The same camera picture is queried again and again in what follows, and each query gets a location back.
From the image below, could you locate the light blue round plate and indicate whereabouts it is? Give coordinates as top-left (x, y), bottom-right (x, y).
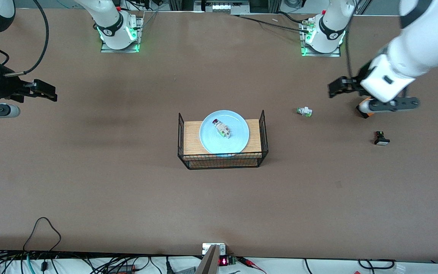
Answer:
top-left (199, 110), bottom-right (250, 155)

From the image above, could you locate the red capped white button switch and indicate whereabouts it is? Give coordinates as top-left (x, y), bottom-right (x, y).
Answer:
top-left (212, 119), bottom-right (232, 138)

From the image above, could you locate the orange button box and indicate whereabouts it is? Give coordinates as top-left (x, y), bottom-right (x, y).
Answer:
top-left (356, 97), bottom-right (375, 119)

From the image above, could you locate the black button with white cap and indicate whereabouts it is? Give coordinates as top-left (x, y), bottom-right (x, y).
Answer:
top-left (373, 131), bottom-right (390, 146)

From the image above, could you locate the black power adapter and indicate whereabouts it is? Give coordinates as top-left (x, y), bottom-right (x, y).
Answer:
top-left (105, 264), bottom-right (136, 274)

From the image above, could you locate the red probe clip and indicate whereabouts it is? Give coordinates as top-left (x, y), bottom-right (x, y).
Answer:
top-left (238, 257), bottom-right (268, 274)

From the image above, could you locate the white mounting block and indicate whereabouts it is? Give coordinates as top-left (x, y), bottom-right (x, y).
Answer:
top-left (202, 243), bottom-right (227, 256)

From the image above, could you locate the grey metal bar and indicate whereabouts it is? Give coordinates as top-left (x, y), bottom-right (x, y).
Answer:
top-left (195, 244), bottom-right (221, 274)

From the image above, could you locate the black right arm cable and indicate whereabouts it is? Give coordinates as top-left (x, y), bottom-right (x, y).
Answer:
top-left (4, 0), bottom-right (49, 76)

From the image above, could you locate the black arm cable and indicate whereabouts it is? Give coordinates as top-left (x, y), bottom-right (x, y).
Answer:
top-left (4, 0), bottom-right (49, 76)
top-left (345, 8), bottom-right (357, 80)

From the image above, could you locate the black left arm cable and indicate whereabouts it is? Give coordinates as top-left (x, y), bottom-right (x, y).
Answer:
top-left (345, 8), bottom-right (357, 80)

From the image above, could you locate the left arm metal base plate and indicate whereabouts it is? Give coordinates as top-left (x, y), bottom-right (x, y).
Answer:
top-left (300, 19), bottom-right (342, 57)

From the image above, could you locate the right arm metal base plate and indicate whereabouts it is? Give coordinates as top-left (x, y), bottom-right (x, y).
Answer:
top-left (100, 16), bottom-right (144, 53)

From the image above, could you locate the long black table cable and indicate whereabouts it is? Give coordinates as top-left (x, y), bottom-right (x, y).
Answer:
top-left (230, 14), bottom-right (311, 33)

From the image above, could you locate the thin black looped cable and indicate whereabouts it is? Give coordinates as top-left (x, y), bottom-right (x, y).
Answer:
top-left (23, 217), bottom-right (62, 252)

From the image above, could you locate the aluminium frame with white device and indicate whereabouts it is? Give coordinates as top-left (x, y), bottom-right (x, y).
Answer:
top-left (192, 0), bottom-right (251, 14)

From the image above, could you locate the black wire rack wooden top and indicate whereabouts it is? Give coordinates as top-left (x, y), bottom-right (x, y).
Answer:
top-left (177, 110), bottom-right (269, 170)

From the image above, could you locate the flat black cable loop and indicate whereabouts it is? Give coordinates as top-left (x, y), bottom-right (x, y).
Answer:
top-left (357, 259), bottom-right (397, 269)

